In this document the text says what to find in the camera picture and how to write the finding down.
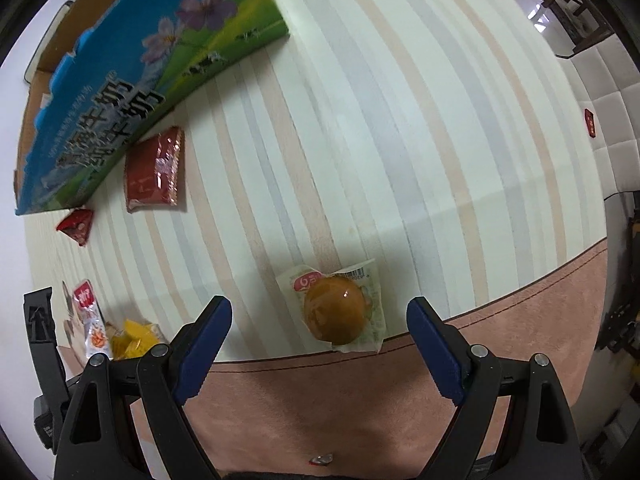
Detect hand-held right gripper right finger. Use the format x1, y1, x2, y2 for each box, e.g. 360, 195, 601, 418
406, 297, 583, 480

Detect red white sausage packet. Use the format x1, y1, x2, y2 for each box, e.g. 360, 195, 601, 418
74, 279, 112, 361

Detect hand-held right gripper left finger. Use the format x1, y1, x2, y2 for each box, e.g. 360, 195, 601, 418
52, 296, 233, 480

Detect printed cardboard box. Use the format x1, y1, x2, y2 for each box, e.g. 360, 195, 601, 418
14, 0, 291, 217

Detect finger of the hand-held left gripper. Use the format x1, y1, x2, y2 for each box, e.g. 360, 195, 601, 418
23, 287, 68, 411

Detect small red triangular packet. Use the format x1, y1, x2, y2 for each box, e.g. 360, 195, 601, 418
55, 207, 96, 247

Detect small yellow packet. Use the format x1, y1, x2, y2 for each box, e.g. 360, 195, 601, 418
110, 319, 168, 361

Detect dark wooden chair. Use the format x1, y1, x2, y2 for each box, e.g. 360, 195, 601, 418
527, 0, 617, 58

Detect braised egg packet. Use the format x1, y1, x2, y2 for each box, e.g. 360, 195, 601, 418
276, 258, 387, 354

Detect striped pink cat tablecloth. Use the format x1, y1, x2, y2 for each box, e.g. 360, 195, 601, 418
15, 0, 608, 476

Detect black fleece jacket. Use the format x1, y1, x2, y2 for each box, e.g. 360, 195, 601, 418
220, 469, 361, 480

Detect dark red snack packet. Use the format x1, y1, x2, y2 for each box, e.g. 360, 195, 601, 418
124, 126, 186, 213

